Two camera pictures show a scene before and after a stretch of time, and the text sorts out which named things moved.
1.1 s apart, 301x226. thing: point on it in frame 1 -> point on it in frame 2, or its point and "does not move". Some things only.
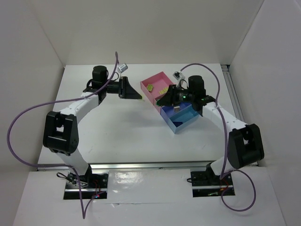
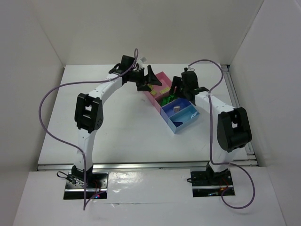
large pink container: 159,81 does not move
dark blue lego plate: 177,124 does not move
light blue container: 185,116 does not move
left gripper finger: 126,91 -> 151,78
